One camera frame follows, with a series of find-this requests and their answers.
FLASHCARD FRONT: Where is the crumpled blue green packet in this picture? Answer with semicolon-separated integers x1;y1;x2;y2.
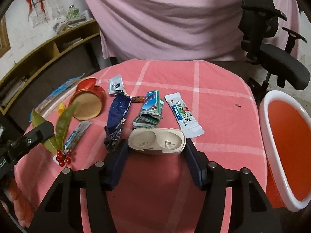
132;90;164;128

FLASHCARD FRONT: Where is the pink hanging bedsheet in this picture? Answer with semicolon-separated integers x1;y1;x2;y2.
76;0;300;63

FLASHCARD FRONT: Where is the silver foil wrapper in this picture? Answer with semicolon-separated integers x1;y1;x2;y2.
107;74;125;95

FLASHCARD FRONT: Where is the stack of books on shelf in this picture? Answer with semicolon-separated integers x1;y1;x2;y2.
52;10;93;34

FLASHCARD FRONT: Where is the person's left hand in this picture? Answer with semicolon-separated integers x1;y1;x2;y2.
4;177;34;228

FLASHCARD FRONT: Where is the green candy jar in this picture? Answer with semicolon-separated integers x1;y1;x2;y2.
67;5;80;19

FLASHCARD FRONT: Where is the beige plastic blister case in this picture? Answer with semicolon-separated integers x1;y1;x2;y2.
128;128;187;155

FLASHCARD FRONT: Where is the small blue white sachet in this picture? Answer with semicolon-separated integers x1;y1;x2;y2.
64;120;92;154

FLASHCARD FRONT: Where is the orange trash bin white rim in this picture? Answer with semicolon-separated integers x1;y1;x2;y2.
259;90;310;212

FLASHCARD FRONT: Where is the blue cartoon cover book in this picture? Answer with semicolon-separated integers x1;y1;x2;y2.
34;74;84;118

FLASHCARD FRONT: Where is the white Dikang medicine sachet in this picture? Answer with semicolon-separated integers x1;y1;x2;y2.
165;93;204;139

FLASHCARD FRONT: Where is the wooden wall shelf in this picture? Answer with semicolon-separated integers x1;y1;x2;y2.
1;19;100;115

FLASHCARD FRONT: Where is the green leaf with red berries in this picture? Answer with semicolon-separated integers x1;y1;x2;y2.
42;102;79;167

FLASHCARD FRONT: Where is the small yellow cap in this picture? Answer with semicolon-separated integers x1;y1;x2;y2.
58;102;66;115

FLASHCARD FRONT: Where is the black mesh office chair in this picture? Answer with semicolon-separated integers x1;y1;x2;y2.
234;0;311;103

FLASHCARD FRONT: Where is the pink plaid tablecloth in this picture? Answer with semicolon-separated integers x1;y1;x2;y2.
14;58;268;233

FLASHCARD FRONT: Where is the dark blue patterned wrapper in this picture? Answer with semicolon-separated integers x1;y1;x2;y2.
104;91;132;152

